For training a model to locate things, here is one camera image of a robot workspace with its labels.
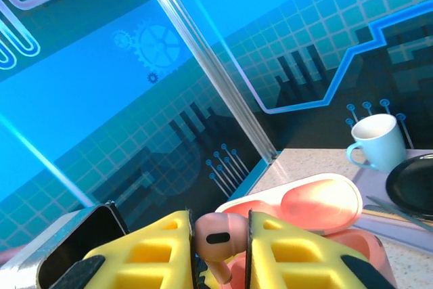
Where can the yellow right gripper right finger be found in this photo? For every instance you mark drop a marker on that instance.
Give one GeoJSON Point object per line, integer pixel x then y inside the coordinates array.
{"type": "Point", "coordinates": [297, 262]}

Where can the chopsticks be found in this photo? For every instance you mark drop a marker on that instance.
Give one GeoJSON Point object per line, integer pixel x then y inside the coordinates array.
{"type": "Point", "coordinates": [399, 214]}

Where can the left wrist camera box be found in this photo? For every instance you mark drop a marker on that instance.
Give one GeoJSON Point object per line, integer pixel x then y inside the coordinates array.
{"type": "Point", "coordinates": [23, 270]}

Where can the wooden chopstick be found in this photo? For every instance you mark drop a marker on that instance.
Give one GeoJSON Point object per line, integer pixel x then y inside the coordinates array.
{"type": "Point", "coordinates": [375, 213]}

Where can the black plate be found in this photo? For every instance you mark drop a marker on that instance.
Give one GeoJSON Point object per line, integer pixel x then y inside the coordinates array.
{"type": "Point", "coordinates": [412, 184]}

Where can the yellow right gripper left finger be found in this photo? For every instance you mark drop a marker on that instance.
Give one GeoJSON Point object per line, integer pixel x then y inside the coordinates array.
{"type": "Point", "coordinates": [149, 262]}

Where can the light blue mug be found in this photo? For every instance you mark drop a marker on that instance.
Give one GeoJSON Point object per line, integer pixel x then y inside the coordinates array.
{"type": "Point", "coordinates": [382, 147]}

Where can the blue table edge strip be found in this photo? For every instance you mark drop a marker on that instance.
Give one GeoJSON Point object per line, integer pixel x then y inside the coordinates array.
{"type": "Point", "coordinates": [257, 177]}

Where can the aluminium frame post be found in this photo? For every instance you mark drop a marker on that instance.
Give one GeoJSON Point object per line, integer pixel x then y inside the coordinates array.
{"type": "Point", "coordinates": [203, 65]}

